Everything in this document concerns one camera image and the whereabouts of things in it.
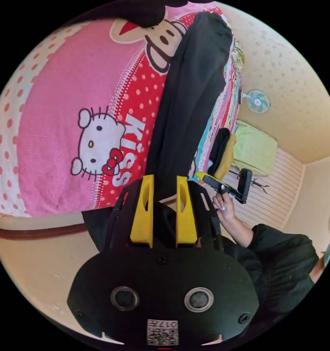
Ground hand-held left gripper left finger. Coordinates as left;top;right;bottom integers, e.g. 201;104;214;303
130;174;155;249

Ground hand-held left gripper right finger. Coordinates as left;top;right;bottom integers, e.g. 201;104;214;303
176;175;198;249

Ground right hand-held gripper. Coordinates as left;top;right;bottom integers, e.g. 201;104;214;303
196;172;240;203

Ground black pants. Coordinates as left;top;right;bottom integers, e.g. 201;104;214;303
82;11;233;253

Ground person's right forearm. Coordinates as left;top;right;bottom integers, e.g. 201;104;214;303
219;214;255;248

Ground person's right hand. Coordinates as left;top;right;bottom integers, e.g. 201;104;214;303
212;188;236;224

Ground pile of clothes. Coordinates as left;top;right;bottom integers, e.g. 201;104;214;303
208;127;237;180

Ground green pillow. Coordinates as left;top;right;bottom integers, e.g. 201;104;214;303
232;120;278;177

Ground person's body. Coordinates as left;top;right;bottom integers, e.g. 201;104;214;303
222;223;330;334

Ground bed with pink printed sheet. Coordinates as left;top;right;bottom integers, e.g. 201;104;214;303
0;2;247;242

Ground wall fan with teal blades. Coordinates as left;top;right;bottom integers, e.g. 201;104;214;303
241;88;272;114

